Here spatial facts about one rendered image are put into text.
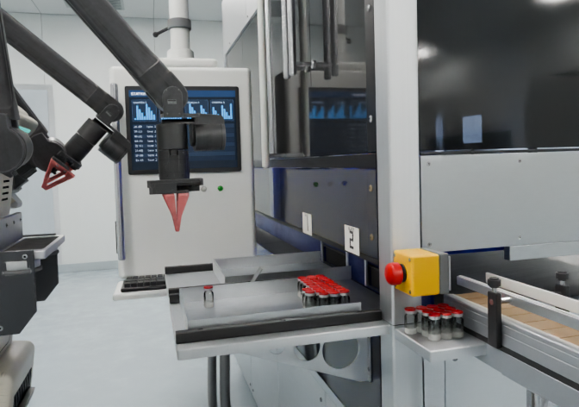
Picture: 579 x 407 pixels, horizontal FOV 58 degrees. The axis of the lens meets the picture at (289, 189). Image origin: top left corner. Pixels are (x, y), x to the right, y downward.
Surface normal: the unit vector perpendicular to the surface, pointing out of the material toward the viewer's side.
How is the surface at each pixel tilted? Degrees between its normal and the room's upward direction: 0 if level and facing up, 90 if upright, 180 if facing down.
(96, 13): 96
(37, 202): 90
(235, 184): 90
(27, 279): 90
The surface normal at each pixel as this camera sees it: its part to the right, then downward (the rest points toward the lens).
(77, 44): 0.26, 0.04
